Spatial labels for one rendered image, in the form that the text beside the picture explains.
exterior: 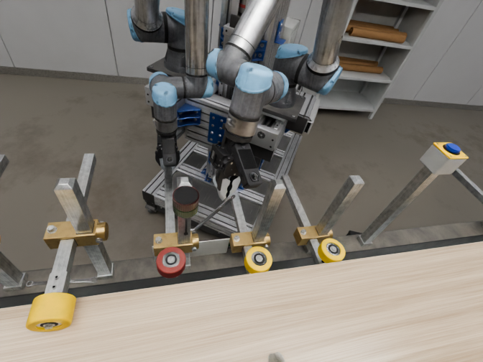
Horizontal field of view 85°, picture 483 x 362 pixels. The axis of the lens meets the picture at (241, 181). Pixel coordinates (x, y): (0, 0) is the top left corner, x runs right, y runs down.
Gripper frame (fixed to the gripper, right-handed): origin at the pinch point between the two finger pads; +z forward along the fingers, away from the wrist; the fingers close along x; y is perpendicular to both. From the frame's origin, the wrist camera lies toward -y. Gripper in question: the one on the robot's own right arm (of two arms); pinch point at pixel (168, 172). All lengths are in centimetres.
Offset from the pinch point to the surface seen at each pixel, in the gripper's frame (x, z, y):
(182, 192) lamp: -3.1, -30.9, -37.9
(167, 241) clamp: 0.9, -4.2, -34.4
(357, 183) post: -53, -28, -35
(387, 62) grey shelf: -256, 20, 194
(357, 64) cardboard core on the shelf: -217, 25, 193
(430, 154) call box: -76, -36, -32
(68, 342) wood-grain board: 22, -7, -58
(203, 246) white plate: -10.7, 5.7, -31.6
